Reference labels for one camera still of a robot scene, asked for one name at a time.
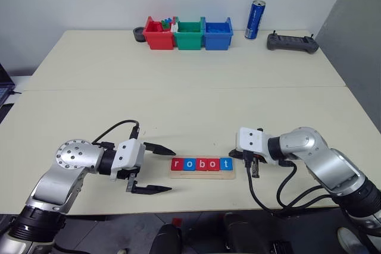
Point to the small blue toy brick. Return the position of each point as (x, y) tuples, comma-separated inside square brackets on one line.
[(169, 19)]

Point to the blue letter block o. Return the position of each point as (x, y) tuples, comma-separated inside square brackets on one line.
[(189, 164)]

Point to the white toy piece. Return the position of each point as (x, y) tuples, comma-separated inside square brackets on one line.
[(174, 26)]

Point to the dark laptop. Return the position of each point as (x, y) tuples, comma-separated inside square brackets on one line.
[(4, 84)]

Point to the blue letter block t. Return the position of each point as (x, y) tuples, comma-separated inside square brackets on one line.
[(226, 163)]

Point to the white shoe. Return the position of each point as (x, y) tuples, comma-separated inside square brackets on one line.
[(351, 240)]

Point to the blue toy bricks pile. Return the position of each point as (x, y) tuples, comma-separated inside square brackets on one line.
[(216, 28)]

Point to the green toy brick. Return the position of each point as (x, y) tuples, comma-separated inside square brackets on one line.
[(166, 25)]

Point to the blue plastic bin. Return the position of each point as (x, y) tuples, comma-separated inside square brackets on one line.
[(216, 41)]

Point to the wooden letter tray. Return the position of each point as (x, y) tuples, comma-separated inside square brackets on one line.
[(202, 174)]

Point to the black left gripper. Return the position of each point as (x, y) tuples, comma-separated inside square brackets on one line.
[(128, 173)]

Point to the black flat device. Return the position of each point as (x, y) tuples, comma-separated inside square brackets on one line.
[(6, 112)]

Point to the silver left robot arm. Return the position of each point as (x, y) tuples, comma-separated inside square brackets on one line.
[(73, 156)]

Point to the red letter block b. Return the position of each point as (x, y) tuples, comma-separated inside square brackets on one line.
[(201, 164)]

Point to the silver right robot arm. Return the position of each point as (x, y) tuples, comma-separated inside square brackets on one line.
[(327, 164)]

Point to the green toy bricks pile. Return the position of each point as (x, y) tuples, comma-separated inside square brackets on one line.
[(189, 30)]

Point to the red letter block r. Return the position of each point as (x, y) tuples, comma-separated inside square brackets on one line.
[(177, 164)]

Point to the grey handheld controller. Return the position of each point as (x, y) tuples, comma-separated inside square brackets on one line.
[(291, 43)]

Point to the blue drink can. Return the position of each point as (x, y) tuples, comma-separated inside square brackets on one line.
[(253, 22)]

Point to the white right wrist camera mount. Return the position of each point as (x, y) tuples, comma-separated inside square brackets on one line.
[(251, 141)]

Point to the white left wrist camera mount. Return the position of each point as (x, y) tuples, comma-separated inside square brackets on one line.
[(128, 153)]

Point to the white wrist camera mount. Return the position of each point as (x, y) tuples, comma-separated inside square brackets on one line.
[(251, 141), (128, 153)]

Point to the red letter block o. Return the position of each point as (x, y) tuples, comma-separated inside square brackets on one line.
[(213, 164)]

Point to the green plastic bin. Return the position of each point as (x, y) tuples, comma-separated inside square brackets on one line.
[(188, 40)]

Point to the small red object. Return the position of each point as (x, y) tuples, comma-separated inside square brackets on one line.
[(177, 222)]

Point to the red plastic bin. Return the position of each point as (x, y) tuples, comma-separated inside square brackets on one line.
[(158, 40)]

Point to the dark rounded shape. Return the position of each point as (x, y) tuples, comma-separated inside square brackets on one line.
[(244, 236), (166, 240)]

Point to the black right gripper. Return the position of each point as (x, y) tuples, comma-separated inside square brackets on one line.
[(255, 168)]

